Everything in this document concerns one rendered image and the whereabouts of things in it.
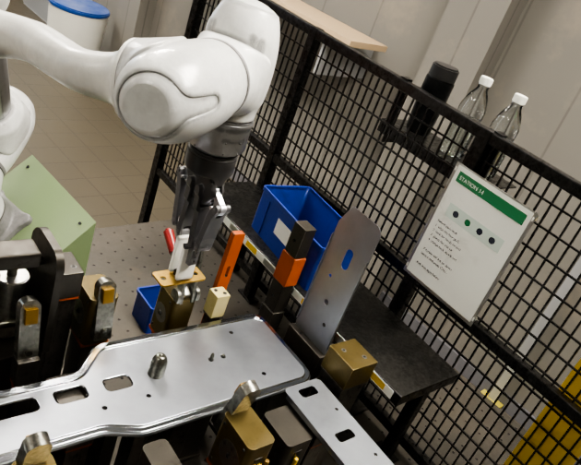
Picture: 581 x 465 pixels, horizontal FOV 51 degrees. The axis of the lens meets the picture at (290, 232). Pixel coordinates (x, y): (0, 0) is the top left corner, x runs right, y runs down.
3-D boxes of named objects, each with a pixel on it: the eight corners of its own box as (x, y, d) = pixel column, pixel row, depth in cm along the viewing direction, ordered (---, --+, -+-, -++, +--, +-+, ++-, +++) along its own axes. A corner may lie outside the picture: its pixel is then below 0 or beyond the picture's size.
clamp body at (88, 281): (60, 435, 135) (89, 302, 118) (43, 399, 141) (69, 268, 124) (89, 426, 139) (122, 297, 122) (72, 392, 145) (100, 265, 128)
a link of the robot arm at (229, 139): (212, 124, 82) (202, 163, 85) (266, 125, 88) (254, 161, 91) (181, 95, 88) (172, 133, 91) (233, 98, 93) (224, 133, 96)
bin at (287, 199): (304, 292, 153) (322, 249, 147) (248, 224, 173) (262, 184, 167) (353, 287, 163) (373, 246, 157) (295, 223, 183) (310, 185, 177)
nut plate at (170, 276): (161, 287, 99) (162, 281, 98) (151, 273, 101) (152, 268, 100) (206, 280, 104) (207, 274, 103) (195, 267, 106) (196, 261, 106)
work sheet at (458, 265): (469, 327, 142) (538, 214, 128) (402, 268, 155) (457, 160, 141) (475, 325, 143) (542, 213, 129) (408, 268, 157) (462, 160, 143)
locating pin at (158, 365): (149, 387, 116) (158, 361, 113) (142, 375, 118) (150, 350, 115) (165, 383, 118) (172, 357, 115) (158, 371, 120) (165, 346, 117)
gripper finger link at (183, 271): (199, 241, 99) (201, 244, 99) (190, 276, 103) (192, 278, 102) (183, 243, 97) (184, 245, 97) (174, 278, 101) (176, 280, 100)
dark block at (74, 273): (29, 430, 133) (58, 275, 113) (19, 407, 137) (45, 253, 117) (53, 423, 136) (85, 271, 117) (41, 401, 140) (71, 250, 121)
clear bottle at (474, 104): (452, 159, 150) (491, 81, 141) (433, 146, 154) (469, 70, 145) (468, 159, 154) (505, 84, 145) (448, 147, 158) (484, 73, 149)
